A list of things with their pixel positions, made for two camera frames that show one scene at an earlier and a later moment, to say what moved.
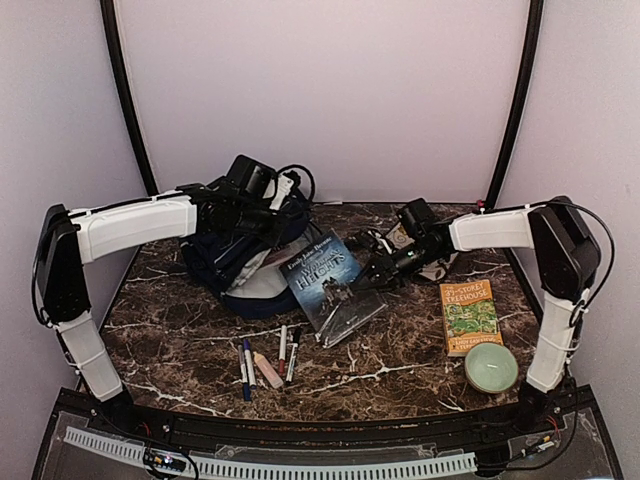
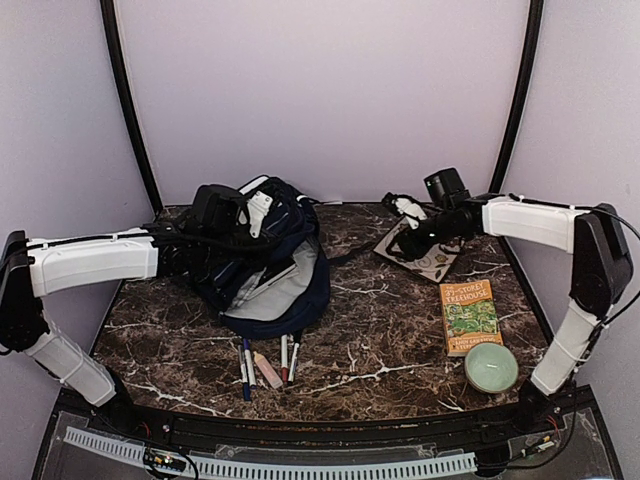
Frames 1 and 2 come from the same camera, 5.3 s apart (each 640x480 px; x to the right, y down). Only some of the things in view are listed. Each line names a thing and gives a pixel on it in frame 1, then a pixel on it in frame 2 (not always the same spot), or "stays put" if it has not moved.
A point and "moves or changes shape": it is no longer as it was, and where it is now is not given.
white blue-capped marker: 245,383 stays put
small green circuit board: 164,459 stays put
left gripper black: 270,234 -> 263,248
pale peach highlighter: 268,370 stays put
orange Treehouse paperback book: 469,316 stays put
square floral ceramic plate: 400,238 stays put
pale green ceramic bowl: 491,368 stays put
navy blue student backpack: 246,273 moves or changes shape
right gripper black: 386,267 -> 409,245
